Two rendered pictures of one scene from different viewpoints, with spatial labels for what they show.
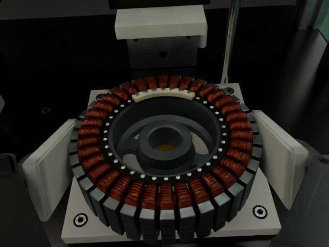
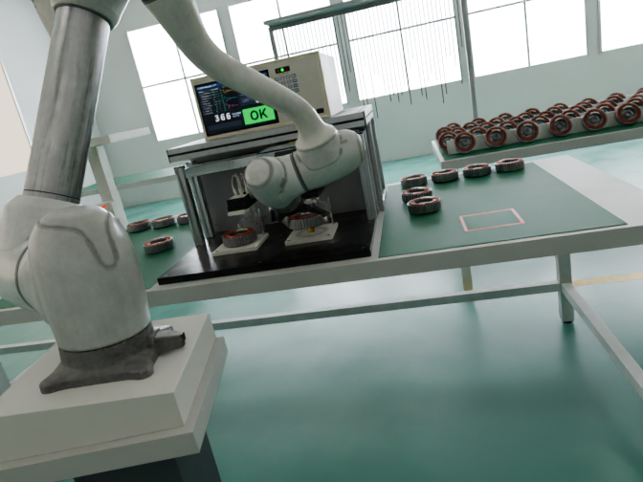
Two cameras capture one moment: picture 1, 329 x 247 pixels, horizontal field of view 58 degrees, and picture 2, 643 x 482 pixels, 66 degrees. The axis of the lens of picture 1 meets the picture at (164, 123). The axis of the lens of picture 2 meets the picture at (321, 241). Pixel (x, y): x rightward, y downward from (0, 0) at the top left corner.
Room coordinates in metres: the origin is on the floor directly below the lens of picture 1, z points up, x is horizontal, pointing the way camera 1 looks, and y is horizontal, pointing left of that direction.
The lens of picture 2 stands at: (-1.36, -0.32, 1.19)
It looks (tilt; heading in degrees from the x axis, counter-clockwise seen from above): 16 degrees down; 11
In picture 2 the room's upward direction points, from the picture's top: 12 degrees counter-clockwise
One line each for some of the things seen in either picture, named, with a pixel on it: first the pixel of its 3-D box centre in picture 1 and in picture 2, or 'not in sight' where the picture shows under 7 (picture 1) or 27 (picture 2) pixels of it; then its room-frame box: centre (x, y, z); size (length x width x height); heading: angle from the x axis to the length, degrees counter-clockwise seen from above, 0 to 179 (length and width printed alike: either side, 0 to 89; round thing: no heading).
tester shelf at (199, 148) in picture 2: not in sight; (277, 131); (0.48, 0.11, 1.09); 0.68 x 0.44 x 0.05; 89
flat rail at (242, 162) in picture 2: not in sight; (266, 158); (0.26, 0.12, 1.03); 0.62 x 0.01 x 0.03; 89
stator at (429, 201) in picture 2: not in sight; (424, 205); (0.32, -0.36, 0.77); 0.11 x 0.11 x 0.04
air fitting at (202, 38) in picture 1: (201, 37); not in sight; (0.29, -0.05, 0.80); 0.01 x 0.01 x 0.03; 89
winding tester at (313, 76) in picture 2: not in sight; (274, 96); (0.48, 0.10, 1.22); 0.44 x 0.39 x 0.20; 89
